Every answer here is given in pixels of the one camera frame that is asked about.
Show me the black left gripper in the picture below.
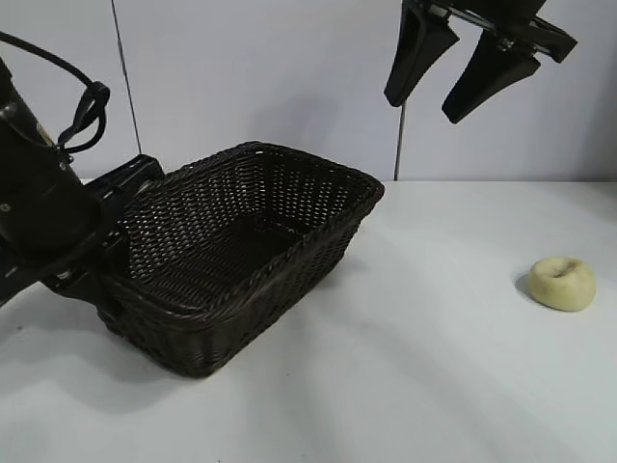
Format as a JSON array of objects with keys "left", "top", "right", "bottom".
[{"left": 42, "top": 154, "right": 165, "bottom": 320}]

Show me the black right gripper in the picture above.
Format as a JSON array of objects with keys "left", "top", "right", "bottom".
[{"left": 384, "top": 0, "right": 578, "bottom": 124}]

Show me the dark brown woven basket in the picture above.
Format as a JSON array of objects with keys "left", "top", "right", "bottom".
[{"left": 95, "top": 140, "right": 387, "bottom": 382}]

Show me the pale yellow egg yolk pastry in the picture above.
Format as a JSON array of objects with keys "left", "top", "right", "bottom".
[{"left": 525, "top": 255, "right": 598, "bottom": 313}]

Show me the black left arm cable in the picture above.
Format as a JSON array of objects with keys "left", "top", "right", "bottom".
[{"left": 0, "top": 31, "right": 112, "bottom": 158}]

